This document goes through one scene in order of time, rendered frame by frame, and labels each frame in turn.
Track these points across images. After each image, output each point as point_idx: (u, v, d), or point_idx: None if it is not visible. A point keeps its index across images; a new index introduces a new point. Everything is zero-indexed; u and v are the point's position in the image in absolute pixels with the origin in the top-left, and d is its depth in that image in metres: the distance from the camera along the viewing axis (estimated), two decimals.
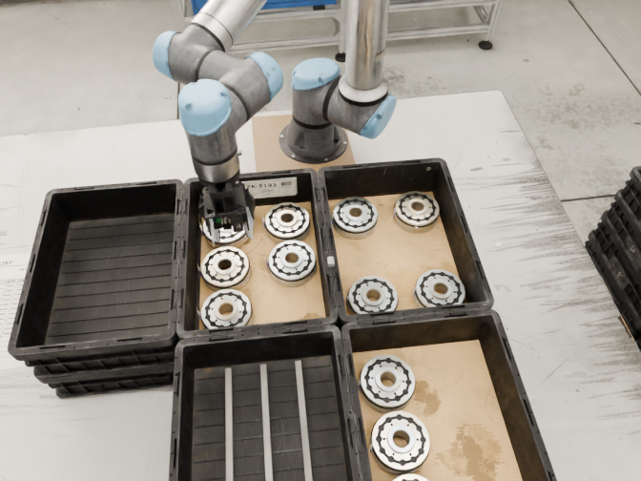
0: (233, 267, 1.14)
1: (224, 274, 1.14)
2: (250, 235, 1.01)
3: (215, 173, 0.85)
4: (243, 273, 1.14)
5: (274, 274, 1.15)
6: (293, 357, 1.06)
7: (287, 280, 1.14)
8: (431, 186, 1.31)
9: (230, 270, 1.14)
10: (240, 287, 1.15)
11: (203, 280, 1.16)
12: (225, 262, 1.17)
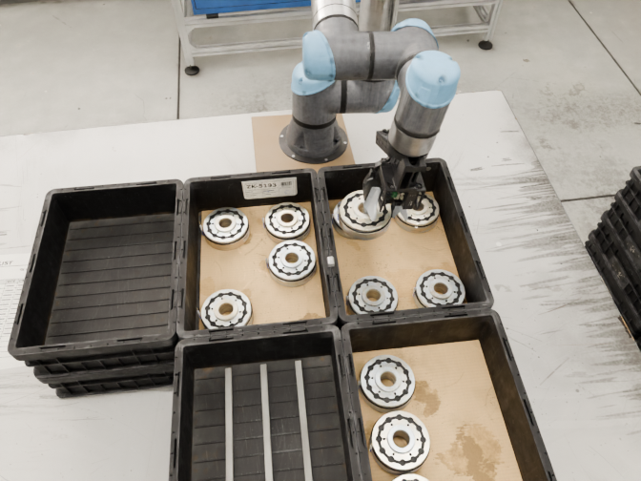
0: None
1: (366, 218, 1.04)
2: (407, 215, 1.01)
3: (417, 146, 0.85)
4: (386, 219, 1.04)
5: (274, 274, 1.15)
6: (293, 357, 1.06)
7: (287, 280, 1.14)
8: (431, 186, 1.31)
9: None
10: (381, 234, 1.05)
11: (340, 223, 1.07)
12: (364, 207, 1.07)
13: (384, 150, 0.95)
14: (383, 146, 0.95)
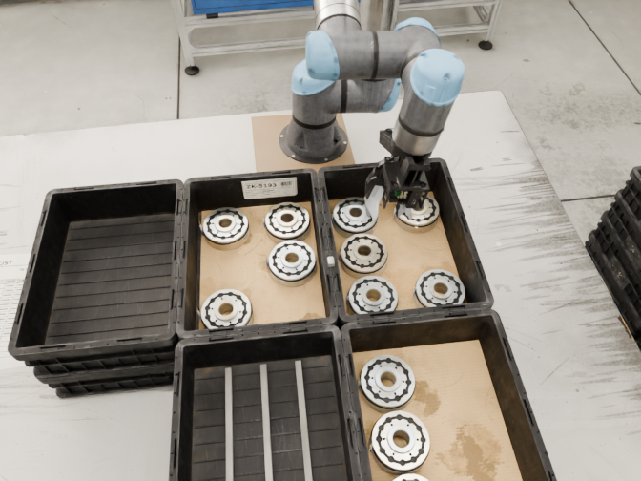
0: (372, 254, 1.16)
1: (364, 260, 1.16)
2: (412, 214, 1.01)
3: (421, 144, 0.85)
4: (382, 261, 1.16)
5: (274, 274, 1.15)
6: (293, 357, 1.06)
7: (287, 280, 1.14)
8: (431, 186, 1.31)
9: (370, 257, 1.16)
10: (378, 274, 1.17)
11: (341, 263, 1.19)
12: (362, 249, 1.19)
13: (388, 149, 0.95)
14: (387, 145, 0.96)
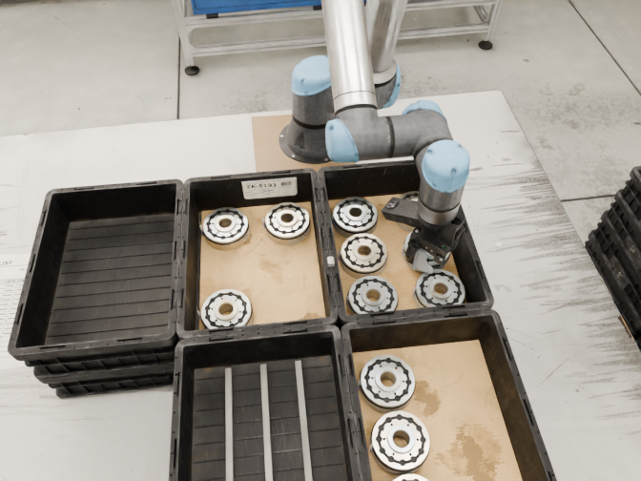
0: (372, 254, 1.16)
1: (364, 260, 1.16)
2: None
3: (455, 212, 0.96)
4: (382, 261, 1.16)
5: None
6: (293, 357, 1.06)
7: None
8: None
9: (370, 257, 1.16)
10: (378, 274, 1.17)
11: (341, 263, 1.19)
12: (362, 249, 1.19)
13: (412, 224, 1.04)
14: (408, 221, 1.05)
